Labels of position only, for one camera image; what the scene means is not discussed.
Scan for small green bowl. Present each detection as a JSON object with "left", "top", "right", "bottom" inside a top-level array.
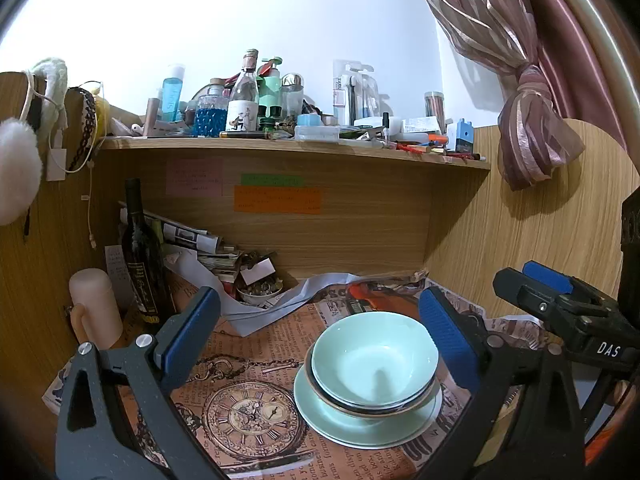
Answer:
[{"left": 311, "top": 311, "right": 438, "bottom": 408}]

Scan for mint green plate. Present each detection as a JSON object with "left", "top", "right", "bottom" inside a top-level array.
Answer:
[{"left": 293, "top": 370, "right": 442, "bottom": 450}]

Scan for white paper sheet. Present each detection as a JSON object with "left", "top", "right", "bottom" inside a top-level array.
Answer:
[{"left": 162, "top": 246, "right": 432, "bottom": 338}]

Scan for dark wine bottle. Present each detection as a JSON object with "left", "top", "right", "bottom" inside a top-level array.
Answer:
[{"left": 122, "top": 178, "right": 176, "bottom": 334}]

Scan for vintage newspaper mat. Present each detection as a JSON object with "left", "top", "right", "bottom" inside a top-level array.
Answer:
[{"left": 41, "top": 268, "right": 547, "bottom": 480}]

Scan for small bowl of trinkets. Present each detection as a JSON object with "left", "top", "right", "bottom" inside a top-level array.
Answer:
[{"left": 236, "top": 278, "right": 284, "bottom": 309}]

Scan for stack of books and magazines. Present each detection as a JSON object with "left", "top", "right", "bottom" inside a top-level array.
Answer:
[{"left": 143, "top": 210, "right": 268, "bottom": 283}]

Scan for beige cylindrical container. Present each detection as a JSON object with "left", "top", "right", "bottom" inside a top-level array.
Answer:
[{"left": 68, "top": 268, "right": 122, "bottom": 350}]

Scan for pink sticky note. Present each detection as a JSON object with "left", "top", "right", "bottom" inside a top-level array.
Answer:
[{"left": 165, "top": 157, "right": 224, "bottom": 198}]

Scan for orange sticky note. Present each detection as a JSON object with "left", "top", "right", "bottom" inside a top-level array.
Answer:
[{"left": 233, "top": 185, "right": 322, "bottom": 214}]

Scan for green sticky note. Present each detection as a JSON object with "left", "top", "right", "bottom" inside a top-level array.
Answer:
[{"left": 241, "top": 174, "right": 305, "bottom": 188}]

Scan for wooden shelf board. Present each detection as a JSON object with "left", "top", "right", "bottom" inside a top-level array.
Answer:
[{"left": 101, "top": 136, "right": 491, "bottom": 171}]

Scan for pencil holder cup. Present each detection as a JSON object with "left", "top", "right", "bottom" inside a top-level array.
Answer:
[{"left": 424, "top": 91, "right": 447, "bottom": 133}]

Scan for blue beaded jar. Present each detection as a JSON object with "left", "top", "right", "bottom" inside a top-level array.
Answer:
[{"left": 193, "top": 78, "right": 229, "bottom": 138}]

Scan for clear glass liquor bottle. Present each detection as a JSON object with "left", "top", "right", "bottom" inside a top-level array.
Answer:
[{"left": 226, "top": 49, "right": 259, "bottom": 132}]

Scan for white fluffy earmuffs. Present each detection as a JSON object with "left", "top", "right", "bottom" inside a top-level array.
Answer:
[{"left": 1, "top": 58, "right": 67, "bottom": 226}]

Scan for green thermos bottle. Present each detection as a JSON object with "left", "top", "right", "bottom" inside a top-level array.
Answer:
[{"left": 257, "top": 56, "right": 282, "bottom": 130}]

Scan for leopard print headband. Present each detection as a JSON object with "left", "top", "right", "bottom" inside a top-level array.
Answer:
[{"left": 66, "top": 86, "right": 98, "bottom": 174}]

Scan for blue liquid bottle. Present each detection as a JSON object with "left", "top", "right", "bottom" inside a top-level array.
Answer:
[{"left": 160, "top": 66, "right": 184, "bottom": 122}]

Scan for pink striped curtain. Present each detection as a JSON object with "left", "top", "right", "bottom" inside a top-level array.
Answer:
[{"left": 426, "top": 0, "right": 628, "bottom": 191}]

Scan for silver lidded glass jar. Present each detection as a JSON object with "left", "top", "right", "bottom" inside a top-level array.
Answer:
[{"left": 280, "top": 73, "right": 304, "bottom": 119}]

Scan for white charger with cable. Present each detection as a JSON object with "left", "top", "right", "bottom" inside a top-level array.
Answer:
[{"left": 45, "top": 129, "right": 99, "bottom": 252}]

